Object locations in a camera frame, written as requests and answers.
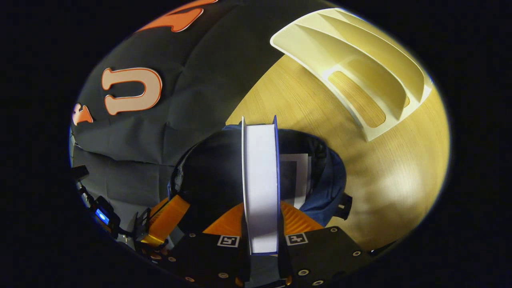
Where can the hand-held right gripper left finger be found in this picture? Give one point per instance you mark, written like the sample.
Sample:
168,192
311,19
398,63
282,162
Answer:
200,256

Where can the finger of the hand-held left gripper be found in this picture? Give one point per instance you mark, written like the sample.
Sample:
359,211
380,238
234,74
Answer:
159,207
168,220

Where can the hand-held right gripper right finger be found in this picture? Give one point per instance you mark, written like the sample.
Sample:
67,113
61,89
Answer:
320,256

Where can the blue schoolbag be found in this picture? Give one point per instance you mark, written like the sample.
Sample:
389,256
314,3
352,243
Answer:
324,188

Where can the blue cover book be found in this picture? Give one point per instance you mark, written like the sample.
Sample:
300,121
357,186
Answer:
260,180

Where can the cream plastic bookshelf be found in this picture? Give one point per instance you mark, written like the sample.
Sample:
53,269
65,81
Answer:
360,60

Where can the black backdrop cloth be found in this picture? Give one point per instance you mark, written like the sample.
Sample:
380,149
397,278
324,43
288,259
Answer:
192,80

